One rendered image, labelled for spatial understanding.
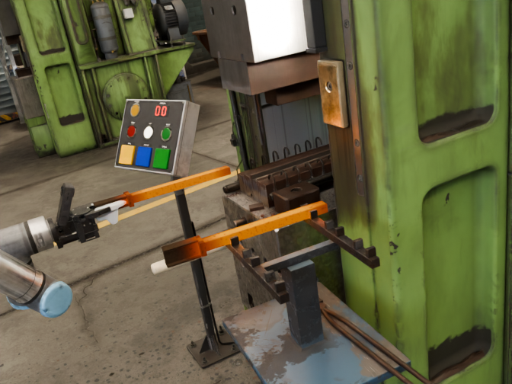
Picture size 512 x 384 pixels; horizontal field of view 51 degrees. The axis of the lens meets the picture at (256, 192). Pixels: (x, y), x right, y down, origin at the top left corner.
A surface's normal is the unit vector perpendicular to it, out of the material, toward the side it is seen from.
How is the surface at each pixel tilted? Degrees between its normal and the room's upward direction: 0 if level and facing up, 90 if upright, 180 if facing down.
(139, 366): 0
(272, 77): 90
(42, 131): 90
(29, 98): 90
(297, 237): 90
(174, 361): 0
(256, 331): 0
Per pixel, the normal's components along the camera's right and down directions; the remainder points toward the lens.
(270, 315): -0.15, -0.92
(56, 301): 0.81, 0.17
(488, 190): -0.81, 0.33
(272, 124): 0.47, 0.26
